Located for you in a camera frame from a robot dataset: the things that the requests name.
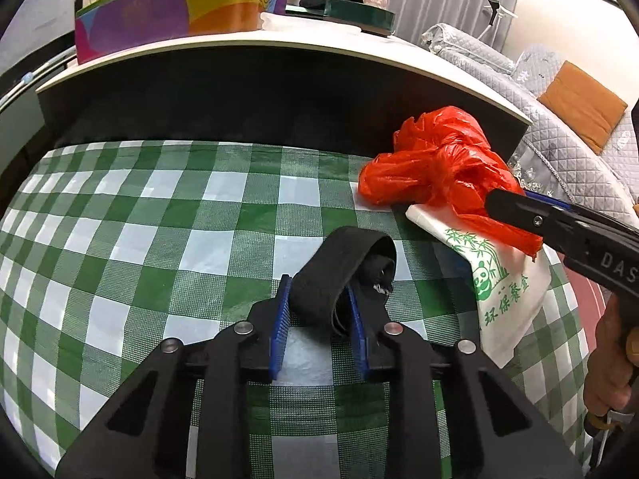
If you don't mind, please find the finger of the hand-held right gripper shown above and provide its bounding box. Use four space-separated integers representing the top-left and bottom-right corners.
485 187 595 250
524 190 639 234

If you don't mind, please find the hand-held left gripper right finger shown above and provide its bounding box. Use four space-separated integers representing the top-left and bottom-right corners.
346 283 585 479

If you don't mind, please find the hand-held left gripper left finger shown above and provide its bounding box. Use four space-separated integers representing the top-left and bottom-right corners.
55 274 295 479

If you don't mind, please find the black strap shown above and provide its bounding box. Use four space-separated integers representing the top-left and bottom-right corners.
291 226 399 343

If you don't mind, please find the white panda print bag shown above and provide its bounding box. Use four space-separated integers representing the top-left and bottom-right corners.
405 200 556 368

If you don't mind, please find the red plastic bag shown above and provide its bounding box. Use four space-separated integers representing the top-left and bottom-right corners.
358 106 544 261

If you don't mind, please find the person's right hand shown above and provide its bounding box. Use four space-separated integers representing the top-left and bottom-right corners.
583 294 639 416

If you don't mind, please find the grey quilted covered sofa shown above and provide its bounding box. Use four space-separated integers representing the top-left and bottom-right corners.
422 22 639 241

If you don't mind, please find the orange cushion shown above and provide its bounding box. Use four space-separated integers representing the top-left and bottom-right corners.
538 61 629 155

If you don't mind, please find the green checked tablecloth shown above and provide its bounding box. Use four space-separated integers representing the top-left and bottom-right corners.
0 140 591 479

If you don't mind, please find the white standing steamer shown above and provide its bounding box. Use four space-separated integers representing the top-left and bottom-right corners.
480 0 521 42

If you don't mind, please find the white coffee table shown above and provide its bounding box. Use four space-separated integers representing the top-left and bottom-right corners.
36 25 534 149

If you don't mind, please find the dark green round box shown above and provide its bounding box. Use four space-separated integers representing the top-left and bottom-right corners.
323 0 397 38

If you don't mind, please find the colourful tin box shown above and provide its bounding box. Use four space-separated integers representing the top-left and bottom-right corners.
75 0 290 65

